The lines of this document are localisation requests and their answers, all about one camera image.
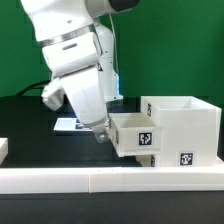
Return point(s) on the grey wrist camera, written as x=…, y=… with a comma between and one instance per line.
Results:
x=53, y=95

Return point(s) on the white front drawer box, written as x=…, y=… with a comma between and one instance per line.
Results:
x=146, y=160

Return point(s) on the white left fence rail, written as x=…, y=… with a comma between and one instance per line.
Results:
x=3, y=149

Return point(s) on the white drawer box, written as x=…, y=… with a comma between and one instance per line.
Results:
x=134, y=134
x=146, y=160

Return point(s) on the white drawer cabinet frame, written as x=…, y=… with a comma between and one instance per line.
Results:
x=190, y=129

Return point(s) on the white front fence rail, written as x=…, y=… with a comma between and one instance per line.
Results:
x=94, y=180

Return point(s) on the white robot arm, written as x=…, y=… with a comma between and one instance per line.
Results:
x=56, y=21

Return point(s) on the marker tag sheet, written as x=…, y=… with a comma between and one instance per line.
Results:
x=69, y=124

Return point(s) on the white fence rail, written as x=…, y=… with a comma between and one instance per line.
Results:
x=3, y=149
x=94, y=180

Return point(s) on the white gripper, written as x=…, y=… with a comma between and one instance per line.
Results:
x=75, y=63

